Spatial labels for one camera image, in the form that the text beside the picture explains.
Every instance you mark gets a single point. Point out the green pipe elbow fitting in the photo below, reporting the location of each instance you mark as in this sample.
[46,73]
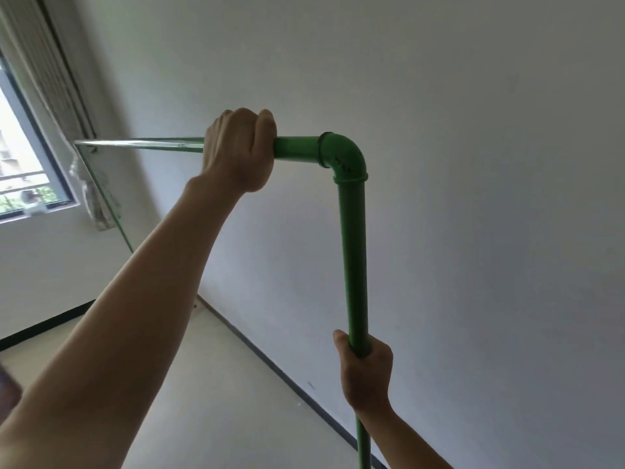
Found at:
[347,158]

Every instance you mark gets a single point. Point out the person's left fingers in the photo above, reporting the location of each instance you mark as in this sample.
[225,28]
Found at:
[244,119]

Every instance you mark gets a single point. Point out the person's left forearm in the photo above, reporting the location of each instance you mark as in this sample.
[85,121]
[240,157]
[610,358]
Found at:
[122,312]

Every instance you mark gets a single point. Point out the person's left hand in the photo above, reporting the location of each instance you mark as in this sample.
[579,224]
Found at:
[234,151]

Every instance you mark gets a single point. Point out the person's right hand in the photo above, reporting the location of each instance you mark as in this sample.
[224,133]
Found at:
[366,380]

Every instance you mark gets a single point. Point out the person's right forearm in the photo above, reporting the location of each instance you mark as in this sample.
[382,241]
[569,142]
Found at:
[395,442]

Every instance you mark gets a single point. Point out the thin green plastic pipe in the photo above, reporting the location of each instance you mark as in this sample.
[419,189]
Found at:
[105,197]

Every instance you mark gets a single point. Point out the person's right thumb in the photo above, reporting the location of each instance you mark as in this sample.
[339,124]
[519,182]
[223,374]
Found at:
[343,344]

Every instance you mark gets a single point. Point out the window with dark frame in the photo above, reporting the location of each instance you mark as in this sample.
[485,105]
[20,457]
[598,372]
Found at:
[24,161]

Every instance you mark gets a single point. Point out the long green plastic pipe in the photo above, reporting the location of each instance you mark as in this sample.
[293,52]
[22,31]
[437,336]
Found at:
[295,148]

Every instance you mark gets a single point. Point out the grey window blind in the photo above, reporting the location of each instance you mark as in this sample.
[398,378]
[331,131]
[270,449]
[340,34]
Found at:
[46,58]

